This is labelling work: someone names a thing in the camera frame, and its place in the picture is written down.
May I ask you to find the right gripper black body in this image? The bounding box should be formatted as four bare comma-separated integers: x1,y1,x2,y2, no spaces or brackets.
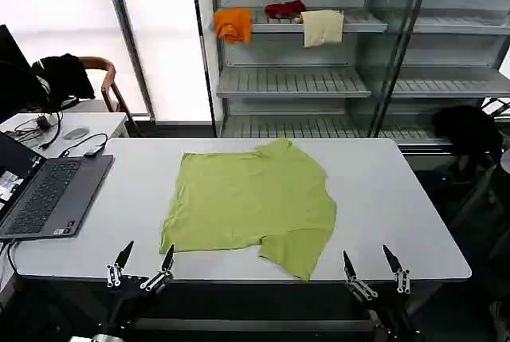
359,292,422,339

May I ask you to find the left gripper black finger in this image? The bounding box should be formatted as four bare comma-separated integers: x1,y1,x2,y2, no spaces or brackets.
139,243,176,292
105,241,135,289

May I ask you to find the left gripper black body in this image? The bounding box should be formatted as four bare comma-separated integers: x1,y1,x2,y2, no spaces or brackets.
99,273,161,336

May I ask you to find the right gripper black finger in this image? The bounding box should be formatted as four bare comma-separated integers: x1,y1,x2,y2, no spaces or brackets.
382,243,411,295
342,250,379,302

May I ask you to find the green t-shirt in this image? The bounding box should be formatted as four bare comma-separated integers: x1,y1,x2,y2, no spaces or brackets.
159,137,338,282

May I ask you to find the dark grey laptop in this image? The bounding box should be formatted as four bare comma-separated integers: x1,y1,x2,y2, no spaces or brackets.
0,131,116,242

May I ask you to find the small white desk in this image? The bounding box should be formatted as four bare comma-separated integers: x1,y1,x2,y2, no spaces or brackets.
0,112,129,159

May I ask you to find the black cloth heap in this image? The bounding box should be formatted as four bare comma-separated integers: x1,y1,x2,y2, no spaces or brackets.
431,104,504,162

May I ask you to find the wooden chair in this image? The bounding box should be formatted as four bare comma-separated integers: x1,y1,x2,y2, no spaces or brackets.
77,57,141,136

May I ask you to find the black jacket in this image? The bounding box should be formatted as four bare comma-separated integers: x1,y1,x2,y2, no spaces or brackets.
33,53,96,110

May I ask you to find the grey metal shelf rack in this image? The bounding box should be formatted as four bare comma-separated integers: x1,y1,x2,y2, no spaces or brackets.
190,0,510,155

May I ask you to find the black monitor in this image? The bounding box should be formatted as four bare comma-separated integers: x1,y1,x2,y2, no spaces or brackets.
0,24,45,120

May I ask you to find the black laptop power cable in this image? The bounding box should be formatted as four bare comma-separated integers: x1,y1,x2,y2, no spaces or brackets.
6,239,20,276

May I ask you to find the grey dongle with black cable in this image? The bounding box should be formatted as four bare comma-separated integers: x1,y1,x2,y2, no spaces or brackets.
58,132,109,159

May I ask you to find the thick grey window post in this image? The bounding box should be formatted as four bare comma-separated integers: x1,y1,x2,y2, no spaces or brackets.
101,0,155,120

